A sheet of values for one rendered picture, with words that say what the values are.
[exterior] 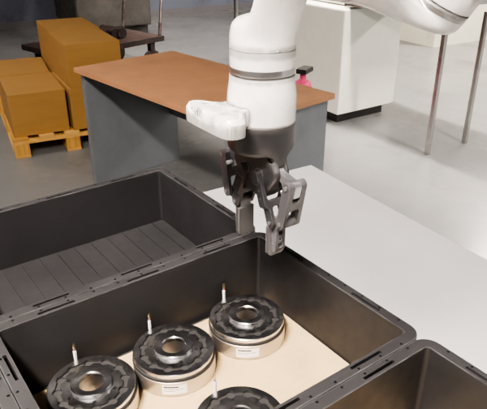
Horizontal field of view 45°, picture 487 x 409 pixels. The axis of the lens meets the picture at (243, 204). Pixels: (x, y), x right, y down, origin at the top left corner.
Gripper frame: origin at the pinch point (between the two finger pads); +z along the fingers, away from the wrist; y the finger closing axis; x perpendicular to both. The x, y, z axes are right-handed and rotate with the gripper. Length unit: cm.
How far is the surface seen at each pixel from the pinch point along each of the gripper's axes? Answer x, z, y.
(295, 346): -4.3, 17.7, -2.9
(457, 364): -8.3, 7.7, -23.7
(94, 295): 17.9, 7.8, 9.6
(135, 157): -92, 91, 243
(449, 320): -41, 30, -2
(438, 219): -188, 99, 104
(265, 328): -0.8, 14.5, -0.6
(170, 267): 7.1, 7.7, 9.9
